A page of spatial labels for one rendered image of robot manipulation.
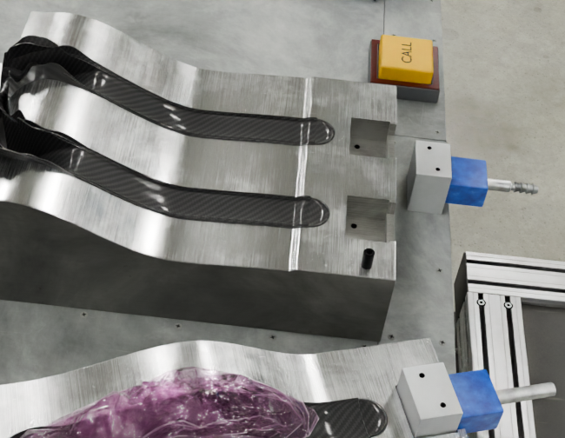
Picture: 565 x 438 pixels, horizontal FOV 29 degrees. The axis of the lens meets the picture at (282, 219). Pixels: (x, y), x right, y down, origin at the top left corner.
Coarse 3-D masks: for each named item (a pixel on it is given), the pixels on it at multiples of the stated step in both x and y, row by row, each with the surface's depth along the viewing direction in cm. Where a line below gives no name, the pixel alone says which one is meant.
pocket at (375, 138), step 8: (352, 120) 108; (360, 120) 108; (368, 120) 108; (376, 120) 108; (352, 128) 109; (360, 128) 108; (368, 128) 108; (376, 128) 108; (384, 128) 108; (392, 128) 108; (352, 136) 109; (360, 136) 109; (368, 136) 109; (376, 136) 109; (384, 136) 109; (392, 136) 108; (352, 144) 109; (360, 144) 109; (368, 144) 109; (376, 144) 109; (384, 144) 109; (392, 144) 108; (352, 152) 108; (360, 152) 108; (368, 152) 108; (376, 152) 108; (384, 152) 108; (392, 152) 107
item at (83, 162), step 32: (32, 64) 100; (64, 64) 104; (96, 64) 104; (0, 96) 96; (128, 96) 105; (160, 96) 106; (0, 128) 105; (32, 128) 95; (192, 128) 106; (224, 128) 107; (256, 128) 107; (288, 128) 107; (320, 128) 107; (32, 160) 93; (64, 160) 96; (96, 160) 97; (128, 192) 98; (160, 192) 99; (192, 192) 100; (224, 192) 100; (256, 224) 97; (288, 224) 97; (320, 224) 97
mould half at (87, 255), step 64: (0, 64) 113; (128, 64) 107; (64, 128) 97; (128, 128) 102; (0, 192) 91; (64, 192) 93; (256, 192) 100; (320, 192) 100; (384, 192) 101; (0, 256) 95; (64, 256) 95; (128, 256) 94; (192, 256) 94; (256, 256) 95; (320, 256) 95; (384, 256) 95; (192, 320) 100; (256, 320) 99; (320, 320) 99; (384, 320) 98
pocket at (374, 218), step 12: (348, 204) 101; (360, 204) 101; (372, 204) 101; (384, 204) 101; (348, 216) 102; (360, 216) 102; (372, 216) 102; (384, 216) 102; (348, 228) 101; (360, 228) 101; (372, 228) 101; (384, 228) 101; (372, 240) 100; (384, 240) 100
